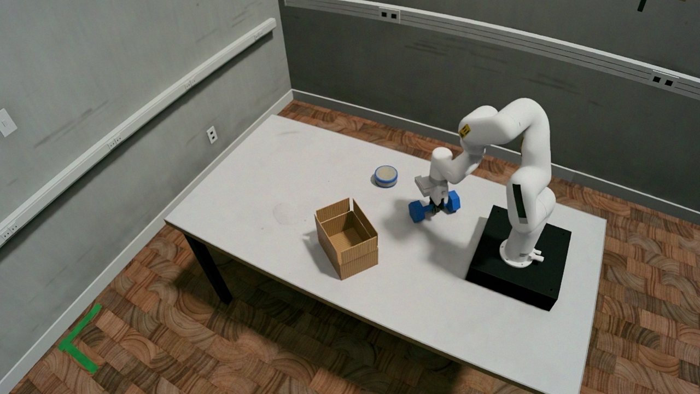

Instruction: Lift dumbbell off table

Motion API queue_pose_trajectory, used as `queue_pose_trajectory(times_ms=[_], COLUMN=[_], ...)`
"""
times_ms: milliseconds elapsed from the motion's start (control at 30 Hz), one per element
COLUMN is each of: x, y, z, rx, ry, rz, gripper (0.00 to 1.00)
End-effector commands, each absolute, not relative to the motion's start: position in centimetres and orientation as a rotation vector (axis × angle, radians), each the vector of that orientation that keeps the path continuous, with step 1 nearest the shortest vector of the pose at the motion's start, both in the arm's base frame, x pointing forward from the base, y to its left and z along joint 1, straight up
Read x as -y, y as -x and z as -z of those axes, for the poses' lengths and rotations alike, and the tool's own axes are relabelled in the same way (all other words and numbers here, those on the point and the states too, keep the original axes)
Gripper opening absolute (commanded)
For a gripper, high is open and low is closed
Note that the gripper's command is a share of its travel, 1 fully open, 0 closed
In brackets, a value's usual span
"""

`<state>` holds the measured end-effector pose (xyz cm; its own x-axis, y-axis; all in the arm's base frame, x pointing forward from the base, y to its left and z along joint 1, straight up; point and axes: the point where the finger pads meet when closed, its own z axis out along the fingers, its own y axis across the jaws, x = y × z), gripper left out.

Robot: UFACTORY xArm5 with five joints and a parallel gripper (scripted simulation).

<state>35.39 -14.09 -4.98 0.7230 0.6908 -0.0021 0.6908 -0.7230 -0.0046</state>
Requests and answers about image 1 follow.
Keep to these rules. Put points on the brown cardboard box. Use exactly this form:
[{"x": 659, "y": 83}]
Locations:
[{"x": 347, "y": 237}]

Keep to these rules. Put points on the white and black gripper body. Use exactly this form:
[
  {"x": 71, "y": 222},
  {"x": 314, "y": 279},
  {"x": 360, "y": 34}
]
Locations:
[{"x": 438, "y": 193}]

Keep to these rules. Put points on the round white and blue tin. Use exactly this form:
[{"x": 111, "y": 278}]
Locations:
[{"x": 386, "y": 176}]

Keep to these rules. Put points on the blue hex dumbbell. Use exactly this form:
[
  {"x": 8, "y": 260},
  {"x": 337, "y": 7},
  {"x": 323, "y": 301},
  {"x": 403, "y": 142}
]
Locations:
[{"x": 417, "y": 211}]

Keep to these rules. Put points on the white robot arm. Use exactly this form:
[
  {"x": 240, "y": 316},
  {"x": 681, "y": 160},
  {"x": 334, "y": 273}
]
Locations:
[{"x": 529, "y": 200}]

